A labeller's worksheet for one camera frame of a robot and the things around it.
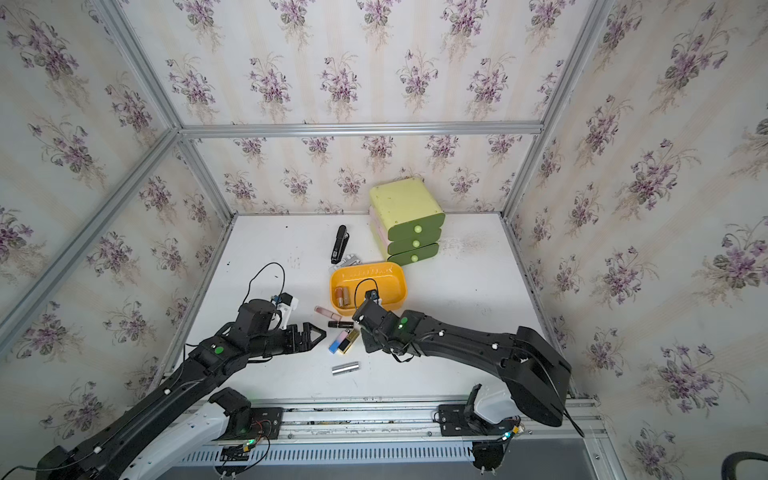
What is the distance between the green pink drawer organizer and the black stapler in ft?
0.45

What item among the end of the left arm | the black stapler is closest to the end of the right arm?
the end of the left arm

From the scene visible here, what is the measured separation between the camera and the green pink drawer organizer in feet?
3.00

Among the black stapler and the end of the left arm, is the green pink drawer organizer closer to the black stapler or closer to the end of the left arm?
the black stapler

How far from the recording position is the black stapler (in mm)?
1063
